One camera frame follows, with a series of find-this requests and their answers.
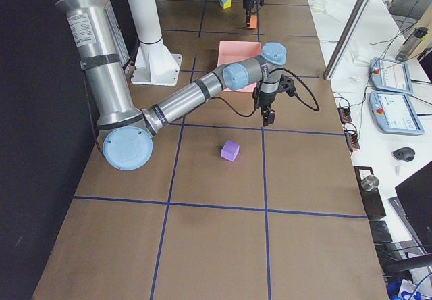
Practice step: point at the lower teach pendant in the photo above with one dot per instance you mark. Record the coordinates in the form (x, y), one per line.
(394, 113)

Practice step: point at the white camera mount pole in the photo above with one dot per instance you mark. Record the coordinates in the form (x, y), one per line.
(155, 64)

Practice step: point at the yellow foam block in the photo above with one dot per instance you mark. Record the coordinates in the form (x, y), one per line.
(227, 4)

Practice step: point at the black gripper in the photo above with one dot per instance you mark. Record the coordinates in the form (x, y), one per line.
(248, 4)
(264, 101)

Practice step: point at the teach pendant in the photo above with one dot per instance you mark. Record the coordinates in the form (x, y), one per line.
(394, 113)
(390, 75)

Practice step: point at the purple foam block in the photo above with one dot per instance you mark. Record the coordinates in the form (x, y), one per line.
(230, 150)

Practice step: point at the aluminium frame post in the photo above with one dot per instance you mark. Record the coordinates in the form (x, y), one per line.
(353, 21)

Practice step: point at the orange foam block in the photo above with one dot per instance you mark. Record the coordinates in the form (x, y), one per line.
(253, 22)

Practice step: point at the black computer mouse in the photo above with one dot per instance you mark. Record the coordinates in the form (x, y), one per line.
(406, 154)

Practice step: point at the upper teach pendant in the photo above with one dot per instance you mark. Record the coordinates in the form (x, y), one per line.
(390, 75)

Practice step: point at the clear water bottle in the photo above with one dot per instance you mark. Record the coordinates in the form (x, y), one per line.
(411, 43)

